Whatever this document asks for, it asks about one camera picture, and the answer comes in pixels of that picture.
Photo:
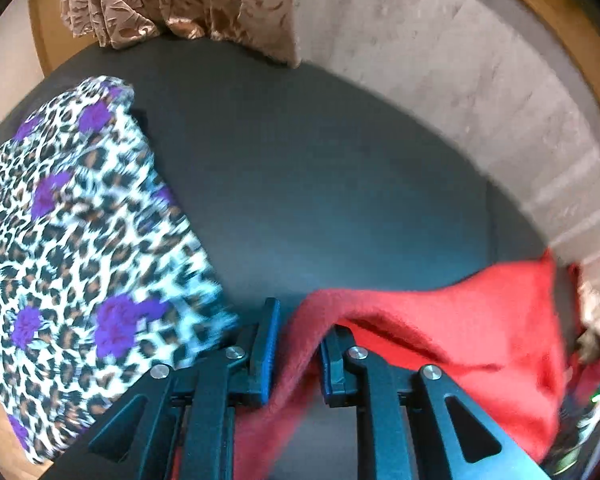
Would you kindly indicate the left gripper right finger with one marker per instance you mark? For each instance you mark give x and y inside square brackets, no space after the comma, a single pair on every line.
[415,424]

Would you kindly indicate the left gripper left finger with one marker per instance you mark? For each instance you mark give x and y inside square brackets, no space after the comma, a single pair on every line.
[180,423]

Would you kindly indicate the cream white garment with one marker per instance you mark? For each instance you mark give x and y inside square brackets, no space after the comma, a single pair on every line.
[588,343]

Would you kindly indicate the bright red fuzzy sweater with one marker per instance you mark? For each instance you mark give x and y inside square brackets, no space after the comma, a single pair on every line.
[496,334]

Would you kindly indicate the brown floral curtain left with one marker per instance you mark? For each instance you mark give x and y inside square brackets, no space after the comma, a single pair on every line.
[266,26]

